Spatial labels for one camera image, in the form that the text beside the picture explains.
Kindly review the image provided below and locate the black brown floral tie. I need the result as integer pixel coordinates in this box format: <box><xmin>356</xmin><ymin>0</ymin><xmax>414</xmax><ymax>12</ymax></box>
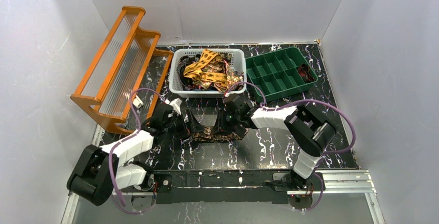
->
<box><xmin>191</xmin><ymin>126</ymin><xmax>249</xmax><ymax>143</ymax></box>

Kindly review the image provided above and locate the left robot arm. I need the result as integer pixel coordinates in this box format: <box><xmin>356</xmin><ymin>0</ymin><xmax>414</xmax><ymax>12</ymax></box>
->
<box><xmin>66</xmin><ymin>103</ymin><xmax>205</xmax><ymax>206</ymax></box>

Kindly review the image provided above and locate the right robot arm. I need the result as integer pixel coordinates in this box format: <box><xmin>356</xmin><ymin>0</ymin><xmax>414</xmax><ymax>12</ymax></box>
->
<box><xmin>211</xmin><ymin>94</ymin><xmax>337</xmax><ymax>189</ymax></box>

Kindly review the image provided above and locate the flamingo patterned tie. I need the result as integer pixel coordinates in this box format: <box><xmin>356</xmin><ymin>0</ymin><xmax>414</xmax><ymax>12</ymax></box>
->
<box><xmin>217</xmin><ymin>63</ymin><xmax>244</xmax><ymax>92</ymax></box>

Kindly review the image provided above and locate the white plastic basket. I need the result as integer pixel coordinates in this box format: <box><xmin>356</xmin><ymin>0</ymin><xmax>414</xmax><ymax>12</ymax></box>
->
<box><xmin>169</xmin><ymin>48</ymin><xmax>247</xmax><ymax>98</ymax></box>

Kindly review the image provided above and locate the green compartment tray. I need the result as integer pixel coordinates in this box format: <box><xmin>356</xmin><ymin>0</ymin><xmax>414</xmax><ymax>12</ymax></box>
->
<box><xmin>246</xmin><ymin>47</ymin><xmax>318</xmax><ymax>102</ymax></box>

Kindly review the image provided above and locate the yellow patterned tie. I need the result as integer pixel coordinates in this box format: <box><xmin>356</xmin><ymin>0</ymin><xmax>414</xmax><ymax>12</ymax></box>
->
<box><xmin>183</xmin><ymin>49</ymin><xmax>230</xmax><ymax>92</ymax></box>

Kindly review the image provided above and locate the orange wooden rack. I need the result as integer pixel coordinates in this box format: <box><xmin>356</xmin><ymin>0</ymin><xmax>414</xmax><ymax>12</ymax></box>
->
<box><xmin>70</xmin><ymin>6</ymin><xmax>173</xmax><ymax>135</ymax></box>

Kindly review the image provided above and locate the rolled dark red tie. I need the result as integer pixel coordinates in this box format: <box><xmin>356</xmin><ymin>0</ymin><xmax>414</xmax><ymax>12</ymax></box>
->
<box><xmin>297</xmin><ymin>64</ymin><xmax>315</xmax><ymax>83</ymax></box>

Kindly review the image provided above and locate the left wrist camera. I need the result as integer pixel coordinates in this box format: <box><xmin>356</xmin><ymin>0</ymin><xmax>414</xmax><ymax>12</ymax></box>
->
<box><xmin>165</xmin><ymin>98</ymin><xmax>182</xmax><ymax>115</ymax></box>

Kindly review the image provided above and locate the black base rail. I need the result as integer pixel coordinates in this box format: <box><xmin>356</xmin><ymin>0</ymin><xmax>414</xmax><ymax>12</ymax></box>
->
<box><xmin>154</xmin><ymin>169</ymin><xmax>291</xmax><ymax>204</ymax></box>

